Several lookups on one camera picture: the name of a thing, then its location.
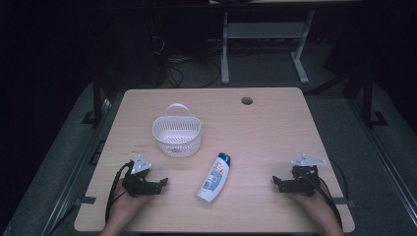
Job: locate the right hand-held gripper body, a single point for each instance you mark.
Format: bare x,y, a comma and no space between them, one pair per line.
303,182

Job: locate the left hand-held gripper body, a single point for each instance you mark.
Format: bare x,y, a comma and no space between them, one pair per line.
139,183

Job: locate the white and blue shampoo bottle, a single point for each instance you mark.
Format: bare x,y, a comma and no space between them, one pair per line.
213,179

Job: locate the aluminium frame rail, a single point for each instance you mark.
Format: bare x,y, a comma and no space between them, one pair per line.
387,157
75,170

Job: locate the grey tape strip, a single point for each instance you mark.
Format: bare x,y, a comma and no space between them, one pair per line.
88,200
345,202

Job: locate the grey metal desk frame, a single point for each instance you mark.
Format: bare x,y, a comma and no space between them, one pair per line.
262,31

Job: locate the black metal post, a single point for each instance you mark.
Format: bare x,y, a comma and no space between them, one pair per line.
97,101
368,101

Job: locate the person's left hand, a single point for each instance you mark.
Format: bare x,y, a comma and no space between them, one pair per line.
126,203

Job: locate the white plastic basket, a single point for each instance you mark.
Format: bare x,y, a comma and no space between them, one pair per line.
177,134

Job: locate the person's right hand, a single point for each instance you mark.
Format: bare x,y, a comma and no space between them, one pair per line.
311,205

